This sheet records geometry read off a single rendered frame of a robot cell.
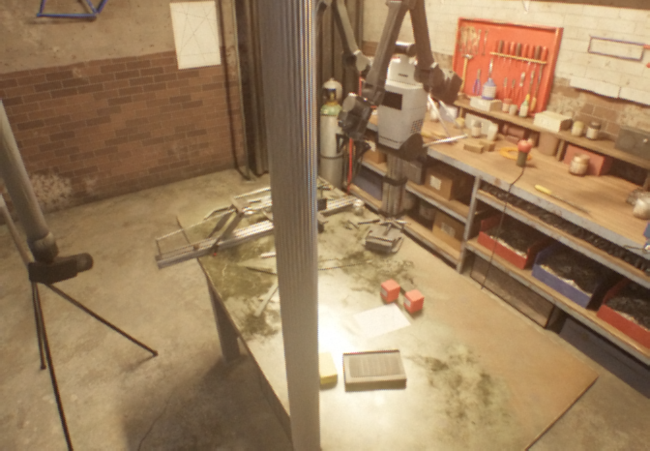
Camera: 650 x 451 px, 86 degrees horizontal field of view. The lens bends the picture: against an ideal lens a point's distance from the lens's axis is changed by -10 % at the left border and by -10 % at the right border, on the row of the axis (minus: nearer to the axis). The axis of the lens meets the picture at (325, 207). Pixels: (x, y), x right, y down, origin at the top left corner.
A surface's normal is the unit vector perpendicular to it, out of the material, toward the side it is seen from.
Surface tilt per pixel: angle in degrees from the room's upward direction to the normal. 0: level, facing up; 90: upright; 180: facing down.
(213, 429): 0
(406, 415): 0
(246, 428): 0
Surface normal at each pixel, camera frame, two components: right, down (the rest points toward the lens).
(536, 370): 0.00, -0.87
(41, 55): 0.53, 0.42
